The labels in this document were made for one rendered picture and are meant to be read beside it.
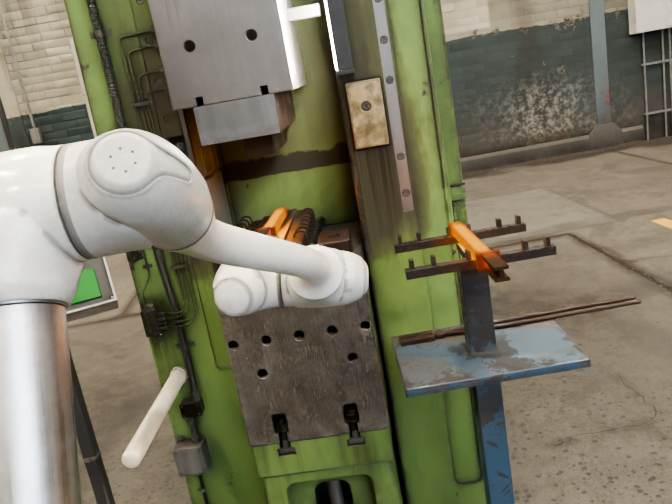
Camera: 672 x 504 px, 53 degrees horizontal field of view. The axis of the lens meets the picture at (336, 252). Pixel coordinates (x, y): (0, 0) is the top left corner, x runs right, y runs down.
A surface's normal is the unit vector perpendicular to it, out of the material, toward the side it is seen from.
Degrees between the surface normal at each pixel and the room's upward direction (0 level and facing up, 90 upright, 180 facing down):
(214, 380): 90
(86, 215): 96
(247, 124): 90
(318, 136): 90
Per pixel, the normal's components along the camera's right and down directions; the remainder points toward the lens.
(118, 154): 0.11, -0.25
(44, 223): 0.20, 0.32
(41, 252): 0.67, 0.10
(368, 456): -0.03, 0.27
